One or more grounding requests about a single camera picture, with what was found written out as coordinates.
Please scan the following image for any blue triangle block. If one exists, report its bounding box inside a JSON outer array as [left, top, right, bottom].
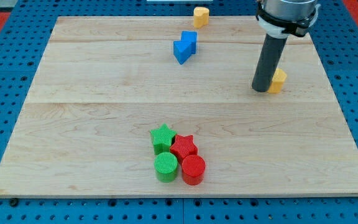
[[173, 40, 192, 65]]

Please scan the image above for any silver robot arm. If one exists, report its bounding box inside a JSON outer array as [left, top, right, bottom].
[[255, 0, 321, 39]]

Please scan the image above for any yellow hexagon block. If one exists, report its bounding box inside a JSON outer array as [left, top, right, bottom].
[[267, 68, 287, 93]]

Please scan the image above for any green star block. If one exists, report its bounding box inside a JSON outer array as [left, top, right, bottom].
[[150, 124, 177, 155]]

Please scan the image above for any red star block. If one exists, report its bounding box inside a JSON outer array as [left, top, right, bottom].
[[170, 134, 198, 164]]

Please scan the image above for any green cylinder block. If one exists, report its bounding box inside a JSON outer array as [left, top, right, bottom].
[[154, 152, 178, 183]]

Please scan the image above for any red cylinder block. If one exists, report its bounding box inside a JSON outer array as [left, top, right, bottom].
[[181, 155, 206, 185]]

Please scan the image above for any blue cube block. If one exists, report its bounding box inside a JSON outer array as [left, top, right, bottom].
[[181, 30, 198, 54]]

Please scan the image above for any wooden board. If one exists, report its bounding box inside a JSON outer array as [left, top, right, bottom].
[[0, 16, 358, 198]]

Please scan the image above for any yellow heart block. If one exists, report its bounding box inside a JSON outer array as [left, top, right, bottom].
[[193, 7, 209, 28]]

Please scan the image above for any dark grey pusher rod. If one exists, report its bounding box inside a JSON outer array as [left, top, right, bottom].
[[252, 34, 287, 92]]

